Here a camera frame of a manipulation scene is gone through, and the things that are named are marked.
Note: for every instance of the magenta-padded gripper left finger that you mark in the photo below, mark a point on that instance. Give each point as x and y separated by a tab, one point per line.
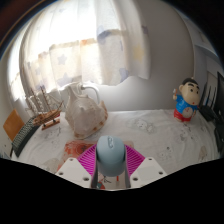
74	170

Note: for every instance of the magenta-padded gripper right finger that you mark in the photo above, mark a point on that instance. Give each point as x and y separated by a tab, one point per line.
148	169

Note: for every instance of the light blue computer mouse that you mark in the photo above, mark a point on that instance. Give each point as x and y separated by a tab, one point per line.
111	156

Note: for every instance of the red printed mouse pad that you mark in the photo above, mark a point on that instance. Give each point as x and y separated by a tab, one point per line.
75	146

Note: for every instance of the white printed tablecloth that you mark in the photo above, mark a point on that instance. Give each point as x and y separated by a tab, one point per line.
156	140

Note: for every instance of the large white conch shell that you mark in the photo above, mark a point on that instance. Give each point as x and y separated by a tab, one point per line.
85	116

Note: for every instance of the black keyboard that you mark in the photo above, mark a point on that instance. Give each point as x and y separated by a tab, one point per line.
25	136

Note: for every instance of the wooden model sailing ship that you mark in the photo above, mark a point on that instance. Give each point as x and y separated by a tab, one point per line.
46	116

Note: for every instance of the cartoon boy figurine clock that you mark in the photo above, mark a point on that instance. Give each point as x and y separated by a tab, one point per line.
185	103

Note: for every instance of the orange wooden chair back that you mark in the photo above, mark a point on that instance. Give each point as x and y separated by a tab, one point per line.
13	125

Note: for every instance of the black router with antennas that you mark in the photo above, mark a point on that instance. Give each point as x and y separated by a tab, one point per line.
207	113

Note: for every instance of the white radiator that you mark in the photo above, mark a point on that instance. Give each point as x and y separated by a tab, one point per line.
94	88

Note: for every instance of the black monitor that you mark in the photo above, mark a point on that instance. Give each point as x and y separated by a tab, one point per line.
220	100

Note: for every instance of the white star-print curtain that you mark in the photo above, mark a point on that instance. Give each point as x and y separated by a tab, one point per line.
93	40

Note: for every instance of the white wall shelf unit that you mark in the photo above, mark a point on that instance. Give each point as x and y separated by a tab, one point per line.
206	50

